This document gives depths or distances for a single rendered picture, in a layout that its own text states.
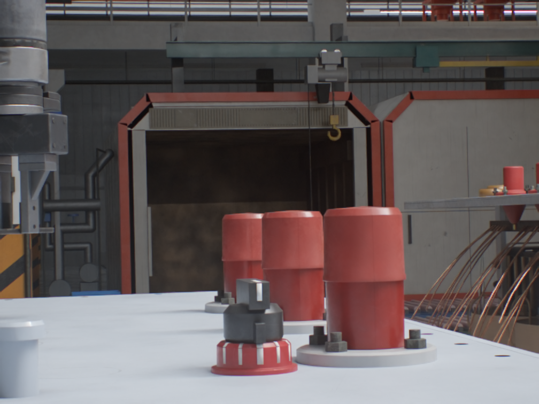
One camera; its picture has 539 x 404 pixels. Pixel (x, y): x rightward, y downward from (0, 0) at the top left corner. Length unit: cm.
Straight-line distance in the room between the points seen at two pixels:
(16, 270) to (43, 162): 999
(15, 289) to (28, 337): 1071
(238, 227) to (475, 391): 86
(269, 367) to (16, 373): 21
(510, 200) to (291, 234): 234
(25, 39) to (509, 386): 93
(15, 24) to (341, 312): 73
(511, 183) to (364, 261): 297
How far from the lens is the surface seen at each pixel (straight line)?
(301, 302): 144
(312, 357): 111
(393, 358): 110
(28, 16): 171
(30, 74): 170
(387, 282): 112
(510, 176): 407
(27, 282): 1163
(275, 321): 107
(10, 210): 174
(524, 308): 439
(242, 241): 176
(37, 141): 168
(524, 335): 407
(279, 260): 144
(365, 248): 111
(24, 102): 170
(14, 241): 1167
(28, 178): 170
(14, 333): 97
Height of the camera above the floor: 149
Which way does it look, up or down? 1 degrees up
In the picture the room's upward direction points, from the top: 1 degrees counter-clockwise
